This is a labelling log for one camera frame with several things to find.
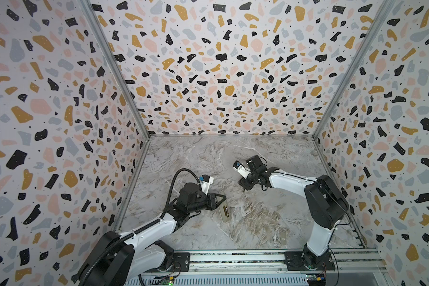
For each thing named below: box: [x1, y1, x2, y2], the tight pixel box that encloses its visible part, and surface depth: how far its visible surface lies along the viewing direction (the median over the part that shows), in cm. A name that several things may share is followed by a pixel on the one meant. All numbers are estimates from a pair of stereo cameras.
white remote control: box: [218, 201, 232, 223], surface depth 80 cm
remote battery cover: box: [280, 231, 287, 246], surface depth 83 cm
